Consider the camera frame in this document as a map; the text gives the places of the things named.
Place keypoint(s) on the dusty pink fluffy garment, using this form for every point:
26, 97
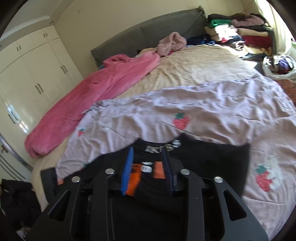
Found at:
172, 43

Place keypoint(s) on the lilac strawberry print quilt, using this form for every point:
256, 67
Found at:
253, 111

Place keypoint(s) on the white plastic bag with clothes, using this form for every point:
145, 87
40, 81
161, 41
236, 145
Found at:
279, 67

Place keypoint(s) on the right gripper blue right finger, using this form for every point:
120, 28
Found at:
166, 162

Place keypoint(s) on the pink fleece blanket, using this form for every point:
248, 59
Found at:
120, 73

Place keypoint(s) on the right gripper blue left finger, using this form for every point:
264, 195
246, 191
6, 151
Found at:
127, 168

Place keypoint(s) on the pile of folded clothes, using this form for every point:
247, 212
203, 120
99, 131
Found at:
250, 37

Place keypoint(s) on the dark blue garment on bed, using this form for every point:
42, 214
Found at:
204, 39

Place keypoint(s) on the black sweatshirt with orange cuffs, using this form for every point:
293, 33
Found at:
205, 204

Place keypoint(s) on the cream white wardrobe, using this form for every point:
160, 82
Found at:
36, 72

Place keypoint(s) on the grey padded headboard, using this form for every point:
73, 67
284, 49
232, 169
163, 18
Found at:
188, 23

